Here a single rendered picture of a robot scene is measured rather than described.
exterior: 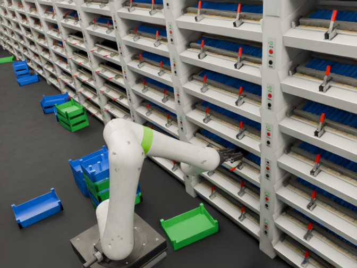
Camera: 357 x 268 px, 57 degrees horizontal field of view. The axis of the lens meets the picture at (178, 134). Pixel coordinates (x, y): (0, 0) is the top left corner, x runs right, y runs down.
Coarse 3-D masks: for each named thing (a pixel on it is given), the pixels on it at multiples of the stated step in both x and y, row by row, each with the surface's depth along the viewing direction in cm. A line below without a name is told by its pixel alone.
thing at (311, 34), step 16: (320, 0) 125; (336, 0) 120; (352, 0) 116; (288, 16) 123; (304, 16) 128; (320, 16) 120; (336, 16) 117; (352, 16) 113; (288, 32) 124; (304, 32) 120; (320, 32) 116; (336, 32) 112; (352, 32) 109; (304, 48) 120; (320, 48) 114; (336, 48) 109; (352, 48) 105
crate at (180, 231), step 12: (180, 216) 213; (192, 216) 217; (204, 216) 216; (168, 228) 210; (180, 228) 209; (192, 228) 208; (204, 228) 207; (216, 228) 203; (168, 240) 201; (180, 240) 194; (192, 240) 198
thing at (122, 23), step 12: (108, 0) 232; (120, 24) 233; (120, 36) 237; (132, 48) 245; (120, 60) 252; (132, 72) 251; (132, 96) 258; (132, 108) 267; (132, 120) 276; (144, 156) 286
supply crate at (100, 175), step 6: (96, 156) 225; (84, 162) 221; (90, 162) 224; (96, 162) 227; (102, 162) 227; (108, 162) 226; (84, 168) 214; (96, 168) 222; (102, 168) 221; (108, 168) 211; (90, 174) 206; (96, 174) 207; (102, 174) 209; (108, 174) 212; (96, 180) 208
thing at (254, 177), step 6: (198, 126) 213; (192, 132) 211; (198, 132) 212; (186, 138) 210; (192, 138) 212; (198, 144) 206; (204, 144) 204; (228, 162) 185; (234, 162) 184; (240, 162) 182; (228, 168) 187; (246, 168) 178; (240, 174) 180; (246, 174) 174; (252, 174) 173; (258, 174) 172; (252, 180) 172; (258, 180) 169; (258, 186) 171
